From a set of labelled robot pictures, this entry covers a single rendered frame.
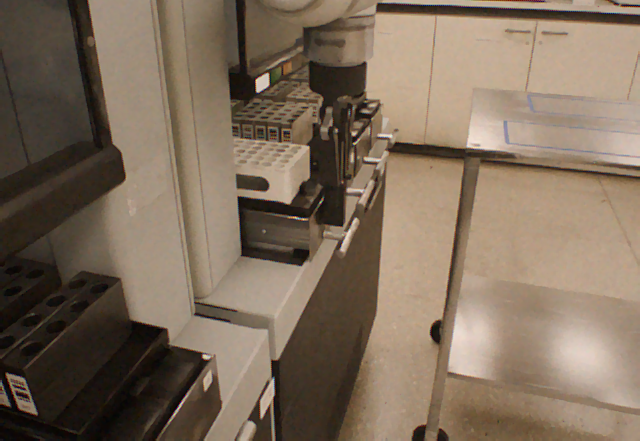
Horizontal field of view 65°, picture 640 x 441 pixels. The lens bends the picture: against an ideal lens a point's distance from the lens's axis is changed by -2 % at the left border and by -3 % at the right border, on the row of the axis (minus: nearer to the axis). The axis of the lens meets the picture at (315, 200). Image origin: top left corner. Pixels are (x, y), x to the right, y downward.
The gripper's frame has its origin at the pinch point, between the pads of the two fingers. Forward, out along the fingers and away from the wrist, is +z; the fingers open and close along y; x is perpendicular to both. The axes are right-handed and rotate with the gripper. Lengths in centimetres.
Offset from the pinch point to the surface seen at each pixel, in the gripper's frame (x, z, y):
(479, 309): 27, 52, -51
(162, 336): -6.0, -3.2, 35.6
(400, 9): -25, -3, -233
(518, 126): 26.9, -2.0, -39.0
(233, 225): -11.1, -0.1, 10.7
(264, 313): -3.7, 6.5, 18.9
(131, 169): -11.1, -15.7, 29.3
